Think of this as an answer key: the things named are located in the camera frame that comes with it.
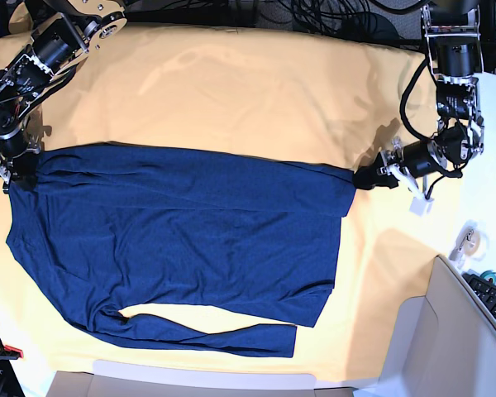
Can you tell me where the red clamp bottom left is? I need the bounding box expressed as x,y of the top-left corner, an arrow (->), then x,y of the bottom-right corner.
0,346 -> 23,361

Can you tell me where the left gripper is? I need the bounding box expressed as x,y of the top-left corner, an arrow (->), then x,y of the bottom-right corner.
352,141 -> 447,190

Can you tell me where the dark blue long-sleeve shirt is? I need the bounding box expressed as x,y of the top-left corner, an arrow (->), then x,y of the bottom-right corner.
7,145 -> 355,358

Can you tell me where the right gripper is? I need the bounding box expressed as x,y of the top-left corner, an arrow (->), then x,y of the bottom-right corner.
0,132 -> 41,191

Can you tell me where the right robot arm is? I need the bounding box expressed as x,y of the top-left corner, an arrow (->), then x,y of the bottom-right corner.
0,1 -> 127,192

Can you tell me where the white cardboard box bottom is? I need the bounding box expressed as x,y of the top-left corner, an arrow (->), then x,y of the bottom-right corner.
47,361 -> 355,397

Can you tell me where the clear tape dispenser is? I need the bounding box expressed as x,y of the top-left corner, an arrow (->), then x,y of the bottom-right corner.
449,220 -> 489,263

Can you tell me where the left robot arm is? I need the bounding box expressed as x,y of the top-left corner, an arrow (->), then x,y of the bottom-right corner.
353,1 -> 484,199

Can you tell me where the green tape roll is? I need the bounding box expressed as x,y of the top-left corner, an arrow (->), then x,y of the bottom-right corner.
480,270 -> 496,284

